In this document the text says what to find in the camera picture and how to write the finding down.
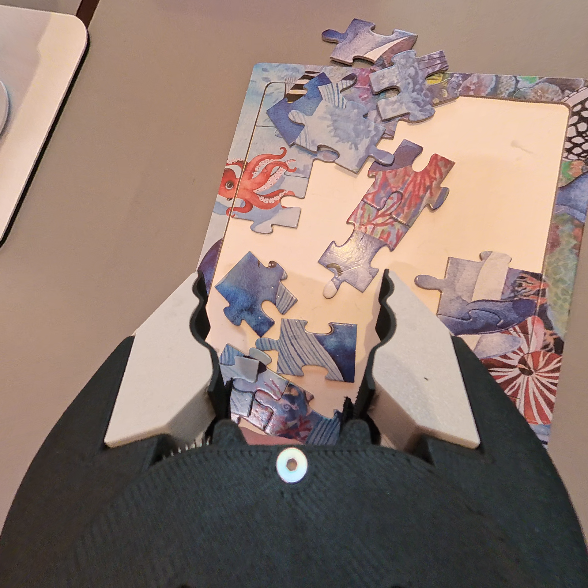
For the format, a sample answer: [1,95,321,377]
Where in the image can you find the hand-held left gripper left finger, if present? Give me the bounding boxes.
[103,270,230,449]

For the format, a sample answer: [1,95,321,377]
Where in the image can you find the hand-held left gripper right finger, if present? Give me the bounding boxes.
[358,269,482,451]

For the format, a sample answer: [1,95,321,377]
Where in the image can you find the lavender white whale puzzle piece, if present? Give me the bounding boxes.
[415,251,514,318]

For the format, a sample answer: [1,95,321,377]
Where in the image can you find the pale striped whale puzzle piece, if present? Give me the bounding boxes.
[220,344,273,384]

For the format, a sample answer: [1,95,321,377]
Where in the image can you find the purple eyelash puzzle piece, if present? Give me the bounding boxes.
[318,229,386,298]

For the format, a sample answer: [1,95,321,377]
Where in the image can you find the red green coral puzzle piece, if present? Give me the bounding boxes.
[346,190,416,252]

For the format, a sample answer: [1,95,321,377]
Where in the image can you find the red coral purple puzzle piece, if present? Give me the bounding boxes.
[367,139,456,217]

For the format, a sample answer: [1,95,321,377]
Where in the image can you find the sea print puzzle board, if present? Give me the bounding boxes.
[198,62,588,448]

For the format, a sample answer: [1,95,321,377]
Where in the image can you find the light blue anemone puzzle piece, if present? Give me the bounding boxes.
[288,98,396,174]

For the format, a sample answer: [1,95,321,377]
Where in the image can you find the blue striped whale puzzle piece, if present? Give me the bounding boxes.
[255,318,358,383]

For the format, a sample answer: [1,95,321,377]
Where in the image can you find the dark blue whale eye piece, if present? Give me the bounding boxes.
[214,251,298,338]

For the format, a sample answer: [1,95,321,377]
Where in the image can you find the blue red coral puzzle piece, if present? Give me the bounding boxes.
[227,377,341,444]

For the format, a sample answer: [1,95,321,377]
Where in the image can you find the white rounded board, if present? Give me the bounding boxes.
[0,7,90,249]

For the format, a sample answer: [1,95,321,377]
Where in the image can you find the mottled lavender yellow fish piece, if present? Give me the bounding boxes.
[369,49,450,126]

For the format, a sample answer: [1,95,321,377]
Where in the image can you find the purple white sail puzzle piece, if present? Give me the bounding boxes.
[322,18,419,68]

